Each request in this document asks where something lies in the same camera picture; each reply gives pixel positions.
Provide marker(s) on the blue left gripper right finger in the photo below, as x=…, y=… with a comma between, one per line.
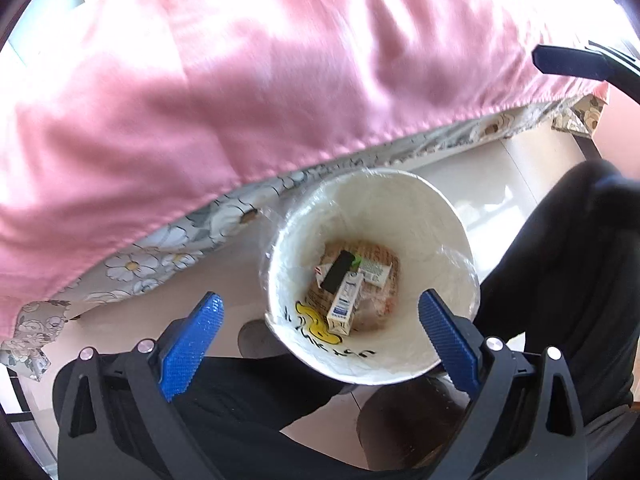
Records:
x=455, y=340

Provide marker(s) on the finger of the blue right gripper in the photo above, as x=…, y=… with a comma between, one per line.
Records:
x=579, y=63

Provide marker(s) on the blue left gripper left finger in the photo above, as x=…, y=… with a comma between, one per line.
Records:
x=184, y=344

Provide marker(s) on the black foam cylinder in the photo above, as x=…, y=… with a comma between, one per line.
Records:
x=337, y=271

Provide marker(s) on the white round trash bin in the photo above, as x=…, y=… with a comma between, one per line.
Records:
x=383, y=357

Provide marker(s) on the brown printed paper bag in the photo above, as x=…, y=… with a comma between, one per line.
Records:
x=379, y=293

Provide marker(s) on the blue white milk carton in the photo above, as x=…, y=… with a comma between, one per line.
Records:
x=344, y=305

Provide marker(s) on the person's black trouser leg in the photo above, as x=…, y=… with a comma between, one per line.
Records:
x=570, y=280

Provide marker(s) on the red striped small carton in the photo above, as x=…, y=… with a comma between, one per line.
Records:
x=320, y=272

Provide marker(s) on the grey floral bed sheet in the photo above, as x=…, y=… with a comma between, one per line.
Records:
x=153, y=260

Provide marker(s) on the pink floral bed cover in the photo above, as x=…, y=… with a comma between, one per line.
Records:
x=141, y=111

